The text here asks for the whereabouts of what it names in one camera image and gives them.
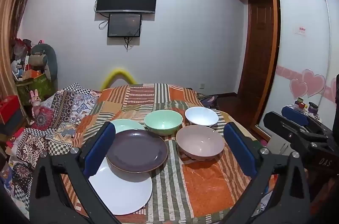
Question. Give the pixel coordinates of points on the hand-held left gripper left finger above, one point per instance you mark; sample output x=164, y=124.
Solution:
x=99, y=150

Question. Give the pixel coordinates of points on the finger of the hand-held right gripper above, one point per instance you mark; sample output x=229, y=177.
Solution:
x=294, y=114
x=278, y=122

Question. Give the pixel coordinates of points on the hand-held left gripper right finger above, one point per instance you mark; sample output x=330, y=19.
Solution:
x=239, y=150

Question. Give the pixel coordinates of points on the dark purple plate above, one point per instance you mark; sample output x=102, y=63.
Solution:
x=136, y=151

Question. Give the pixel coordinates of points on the light green plate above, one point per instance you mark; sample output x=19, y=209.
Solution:
x=127, y=124

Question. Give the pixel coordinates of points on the pink bowl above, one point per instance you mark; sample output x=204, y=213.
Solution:
x=200, y=142

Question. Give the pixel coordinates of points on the white plate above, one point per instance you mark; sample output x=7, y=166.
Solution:
x=124, y=192

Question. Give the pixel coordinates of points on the white bowl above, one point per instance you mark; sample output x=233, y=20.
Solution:
x=201, y=116

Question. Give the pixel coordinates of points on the light green bowl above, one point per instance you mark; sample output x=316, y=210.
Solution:
x=163, y=123

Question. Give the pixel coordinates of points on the striped orange patchwork blanket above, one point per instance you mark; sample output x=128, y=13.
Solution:
x=206, y=187

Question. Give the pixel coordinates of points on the checkered patterned blanket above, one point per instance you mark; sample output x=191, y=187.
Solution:
x=53, y=120

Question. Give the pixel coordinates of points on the dark bag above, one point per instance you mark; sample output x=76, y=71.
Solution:
x=208, y=101

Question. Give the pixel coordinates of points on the brown wooden door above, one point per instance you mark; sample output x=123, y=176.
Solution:
x=258, y=49

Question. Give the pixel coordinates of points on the pink bunny toy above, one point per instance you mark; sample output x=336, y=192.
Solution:
x=35, y=103

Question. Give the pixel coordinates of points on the green box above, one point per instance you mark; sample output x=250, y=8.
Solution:
x=37, y=86

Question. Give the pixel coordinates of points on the red box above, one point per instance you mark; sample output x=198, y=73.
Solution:
x=9, y=110

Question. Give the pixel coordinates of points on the grey plush toy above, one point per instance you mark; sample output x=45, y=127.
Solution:
x=50, y=60

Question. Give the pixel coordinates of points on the pile of toys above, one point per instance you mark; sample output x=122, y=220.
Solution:
x=20, y=60

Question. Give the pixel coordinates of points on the brown striped curtain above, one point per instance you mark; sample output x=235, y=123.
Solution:
x=13, y=15

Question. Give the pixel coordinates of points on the wall socket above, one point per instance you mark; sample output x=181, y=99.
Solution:
x=202, y=85

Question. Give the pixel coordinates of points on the small black wall monitor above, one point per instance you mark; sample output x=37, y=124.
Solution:
x=124, y=25

